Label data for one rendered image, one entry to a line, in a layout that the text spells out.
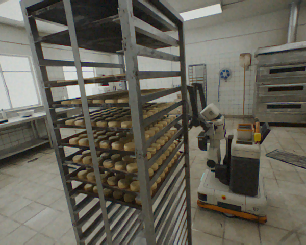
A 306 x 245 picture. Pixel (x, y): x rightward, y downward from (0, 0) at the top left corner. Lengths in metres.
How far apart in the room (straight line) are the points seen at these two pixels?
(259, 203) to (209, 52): 5.13
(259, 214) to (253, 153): 0.61
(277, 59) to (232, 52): 1.49
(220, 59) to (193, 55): 0.90
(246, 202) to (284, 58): 4.01
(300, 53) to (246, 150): 3.92
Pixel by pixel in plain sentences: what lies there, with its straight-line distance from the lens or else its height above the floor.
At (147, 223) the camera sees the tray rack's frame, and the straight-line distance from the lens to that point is 0.79.
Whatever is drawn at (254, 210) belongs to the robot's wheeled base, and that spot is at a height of 0.18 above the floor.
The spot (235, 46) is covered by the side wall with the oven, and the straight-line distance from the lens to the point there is 6.35.
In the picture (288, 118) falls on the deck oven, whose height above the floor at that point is 0.24.
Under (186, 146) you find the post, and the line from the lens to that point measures 1.23.
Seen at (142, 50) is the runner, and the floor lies 1.59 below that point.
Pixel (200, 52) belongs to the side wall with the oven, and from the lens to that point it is 6.44.
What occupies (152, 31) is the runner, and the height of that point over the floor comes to 1.67.
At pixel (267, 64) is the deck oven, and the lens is 5.33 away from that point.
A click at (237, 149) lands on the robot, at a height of 0.77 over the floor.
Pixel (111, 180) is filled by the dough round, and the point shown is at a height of 1.06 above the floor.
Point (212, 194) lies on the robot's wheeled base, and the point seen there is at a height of 0.25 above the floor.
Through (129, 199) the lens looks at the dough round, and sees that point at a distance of 0.86.
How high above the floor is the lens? 1.48
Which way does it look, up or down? 14 degrees down
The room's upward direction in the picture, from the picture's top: 5 degrees counter-clockwise
